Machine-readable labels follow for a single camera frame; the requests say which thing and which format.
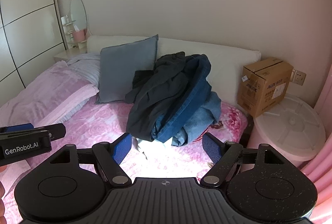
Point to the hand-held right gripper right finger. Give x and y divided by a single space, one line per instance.
212 148

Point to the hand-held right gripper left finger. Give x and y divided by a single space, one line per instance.
122 148

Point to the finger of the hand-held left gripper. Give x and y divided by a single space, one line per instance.
20 127
55 131

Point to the dark grey pants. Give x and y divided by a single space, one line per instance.
155 94

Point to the pile of blue clothes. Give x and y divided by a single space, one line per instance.
197 84

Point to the person's left hand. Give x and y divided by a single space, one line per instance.
1 200

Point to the pale blue garment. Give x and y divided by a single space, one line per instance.
153 147

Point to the bed with pink floral sheet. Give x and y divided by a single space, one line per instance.
90 120

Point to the medium blue jeans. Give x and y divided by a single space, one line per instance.
205 112

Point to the pink pillow towel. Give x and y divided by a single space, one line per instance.
39 94

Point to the lavender striped pillow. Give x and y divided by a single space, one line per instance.
85 65

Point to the grey-blue pillow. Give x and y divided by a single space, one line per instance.
116 76

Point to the white dressing table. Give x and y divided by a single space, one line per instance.
67 54

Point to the cardboard box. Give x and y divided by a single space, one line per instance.
264 89

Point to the pink bin with white lid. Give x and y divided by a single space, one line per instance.
290 123

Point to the long white cushion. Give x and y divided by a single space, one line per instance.
228 63

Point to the white wardrobe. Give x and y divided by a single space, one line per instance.
26 32

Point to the pink container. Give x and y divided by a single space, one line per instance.
79 36

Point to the small white cosmetics shelf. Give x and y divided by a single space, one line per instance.
68 29

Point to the pink curtain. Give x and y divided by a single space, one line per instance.
324 161

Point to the oval mirror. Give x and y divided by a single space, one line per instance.
77 14

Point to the wall socket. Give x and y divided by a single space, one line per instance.
299 76

